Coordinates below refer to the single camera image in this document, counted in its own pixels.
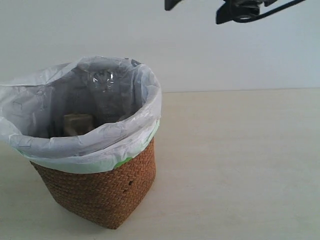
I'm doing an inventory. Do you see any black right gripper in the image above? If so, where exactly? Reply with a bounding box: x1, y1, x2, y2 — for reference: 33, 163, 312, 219
164, 0, 276, 25

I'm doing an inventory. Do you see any brown cardboard pulp tray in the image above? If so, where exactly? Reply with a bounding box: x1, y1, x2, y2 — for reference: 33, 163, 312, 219
63, 114, 94, 137

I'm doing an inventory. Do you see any white plastic bin liner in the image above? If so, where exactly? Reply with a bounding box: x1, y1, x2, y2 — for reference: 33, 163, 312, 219
0, 56, 162, 174

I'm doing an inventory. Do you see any brown woven wicker basket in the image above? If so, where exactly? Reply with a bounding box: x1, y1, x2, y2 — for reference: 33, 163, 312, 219
32, 139, 156, 229

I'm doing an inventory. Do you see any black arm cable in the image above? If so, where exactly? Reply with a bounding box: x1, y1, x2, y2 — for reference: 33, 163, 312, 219
234, 0, 307, 24

